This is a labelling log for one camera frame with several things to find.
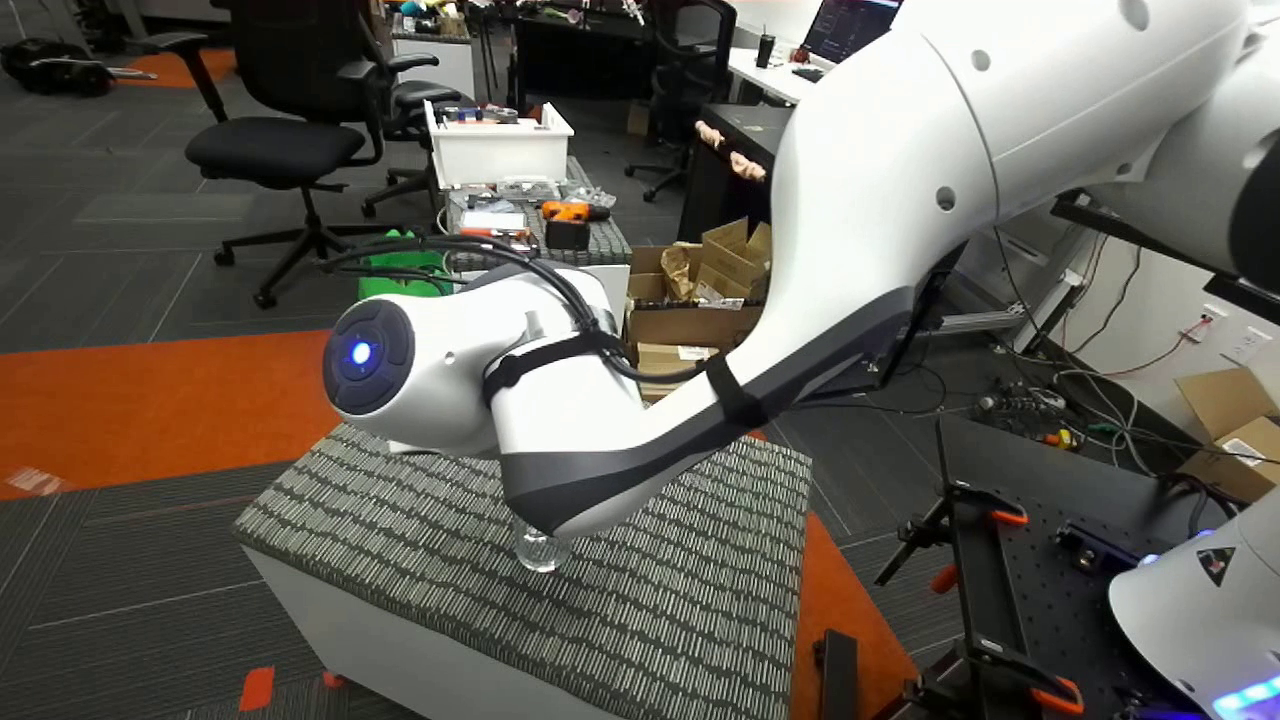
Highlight clear drinking glass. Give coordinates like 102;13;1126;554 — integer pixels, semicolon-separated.
510;526;573;580

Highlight small labelled cardboard box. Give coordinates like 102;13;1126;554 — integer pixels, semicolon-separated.
630;340;722;405

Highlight large flat cardboard box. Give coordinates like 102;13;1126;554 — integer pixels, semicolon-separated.
618;243;770;393

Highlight open cardboard box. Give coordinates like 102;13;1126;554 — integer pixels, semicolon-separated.
654;218;774;322

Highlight white cabinet with patterned top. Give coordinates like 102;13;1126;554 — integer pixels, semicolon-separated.
435;156;636;351

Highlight orange black power tool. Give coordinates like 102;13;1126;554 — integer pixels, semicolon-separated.
535;195;601;251

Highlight black desk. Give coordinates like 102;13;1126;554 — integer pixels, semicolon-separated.
677;99;802;251

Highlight grey patterned table cloth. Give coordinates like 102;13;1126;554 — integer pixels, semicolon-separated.
230;420;815;720

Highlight white plastic bin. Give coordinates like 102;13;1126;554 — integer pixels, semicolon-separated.
418;98;581;193

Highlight green bag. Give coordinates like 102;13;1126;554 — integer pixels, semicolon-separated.
354;230;459;307

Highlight black mesh office chair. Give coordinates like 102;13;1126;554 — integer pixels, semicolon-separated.
618;0;740;209

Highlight orange black clamp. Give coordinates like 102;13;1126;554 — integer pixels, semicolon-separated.
873;478;1035;599
917;638;1090;720

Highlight laptop screen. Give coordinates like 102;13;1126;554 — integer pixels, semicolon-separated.
802;0;903;70

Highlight white box table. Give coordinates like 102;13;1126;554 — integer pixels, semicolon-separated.
240;544;618;720

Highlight black breadboard table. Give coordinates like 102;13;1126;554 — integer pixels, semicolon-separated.
930;413;1234;720

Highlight orange floor tape piece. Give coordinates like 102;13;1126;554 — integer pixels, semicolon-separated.
237;666;285;720

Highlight black metal mounting bar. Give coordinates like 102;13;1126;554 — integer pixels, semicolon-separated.
1051;187;1280;329

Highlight cardboard box with white label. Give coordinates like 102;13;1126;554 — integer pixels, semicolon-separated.
1169;365;1280;514

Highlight black bag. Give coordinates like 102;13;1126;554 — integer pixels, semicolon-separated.
0;37;119;99

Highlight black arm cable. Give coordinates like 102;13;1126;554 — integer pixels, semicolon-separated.
329;238;770;434

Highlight floor cables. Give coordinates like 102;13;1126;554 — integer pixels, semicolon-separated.
976;355;1184;466

